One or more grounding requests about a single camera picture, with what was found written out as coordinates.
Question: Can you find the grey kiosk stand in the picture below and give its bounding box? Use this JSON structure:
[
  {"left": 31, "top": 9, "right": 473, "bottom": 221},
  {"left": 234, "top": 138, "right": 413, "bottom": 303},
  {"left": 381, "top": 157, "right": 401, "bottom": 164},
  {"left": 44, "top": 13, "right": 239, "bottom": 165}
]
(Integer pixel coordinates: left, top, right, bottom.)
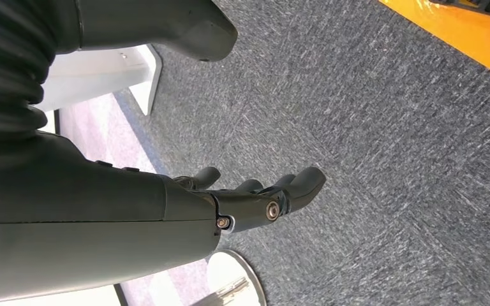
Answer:
[{"left": 33, "top": 44, "right": 163, "bottom": 117}]

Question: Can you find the round floor stand base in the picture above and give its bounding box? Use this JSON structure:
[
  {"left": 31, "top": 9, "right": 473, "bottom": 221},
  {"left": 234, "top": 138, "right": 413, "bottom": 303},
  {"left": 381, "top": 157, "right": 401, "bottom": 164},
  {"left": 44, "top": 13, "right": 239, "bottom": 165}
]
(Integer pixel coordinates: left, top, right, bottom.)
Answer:
[{"left": 207, "top": 249, "right": 268, "bottom": 306}]

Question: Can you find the yellow floor plate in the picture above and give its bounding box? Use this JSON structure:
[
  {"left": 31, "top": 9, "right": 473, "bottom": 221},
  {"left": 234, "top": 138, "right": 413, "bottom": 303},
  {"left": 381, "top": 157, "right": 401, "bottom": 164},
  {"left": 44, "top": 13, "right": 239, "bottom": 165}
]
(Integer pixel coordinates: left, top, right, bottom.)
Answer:
[{"left": 378, "top": 0, "right": 490, "bottom": 84}]

